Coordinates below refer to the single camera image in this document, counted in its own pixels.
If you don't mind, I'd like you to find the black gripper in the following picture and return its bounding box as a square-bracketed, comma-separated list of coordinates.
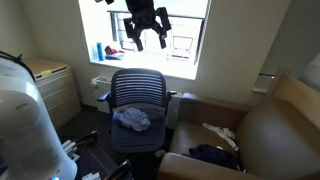
[123, 0, 172, 52]

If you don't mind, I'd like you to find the grey striped cushion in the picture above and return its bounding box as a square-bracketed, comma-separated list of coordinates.
[298, 53, 320, 93]

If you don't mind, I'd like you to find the wooden desk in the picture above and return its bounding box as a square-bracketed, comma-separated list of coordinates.
[158, 71, 320, 180]

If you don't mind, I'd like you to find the black perforated robot table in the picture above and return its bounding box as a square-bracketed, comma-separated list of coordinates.
[61, 129, 134, 180]

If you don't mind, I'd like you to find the light blue shirt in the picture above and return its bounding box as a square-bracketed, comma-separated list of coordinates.
[113, 107, 152, 132]

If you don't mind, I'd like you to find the chrome wall bracket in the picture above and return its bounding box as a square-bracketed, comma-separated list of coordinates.
[251, 72, 276, 95]

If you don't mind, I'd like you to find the light wooden drawer cabinet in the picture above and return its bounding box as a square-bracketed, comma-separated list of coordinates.
[23, 58, 82, 129]

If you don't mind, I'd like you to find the dark navy cloth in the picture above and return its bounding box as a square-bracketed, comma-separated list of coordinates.
[188, 143, 243, 171]

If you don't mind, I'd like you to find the dark blue folded cloth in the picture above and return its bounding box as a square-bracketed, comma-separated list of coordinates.
[105, 53, 125, 61]

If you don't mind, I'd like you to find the white crumpled cloth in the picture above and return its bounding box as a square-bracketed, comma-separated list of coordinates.
[201, 122, 239, 152]

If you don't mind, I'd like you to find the blue water bottle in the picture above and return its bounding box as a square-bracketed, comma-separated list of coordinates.
[96, 41, 106, 62]

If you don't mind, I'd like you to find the black mesh office chair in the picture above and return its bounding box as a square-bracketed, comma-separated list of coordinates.
[97, 68, 178, 158]

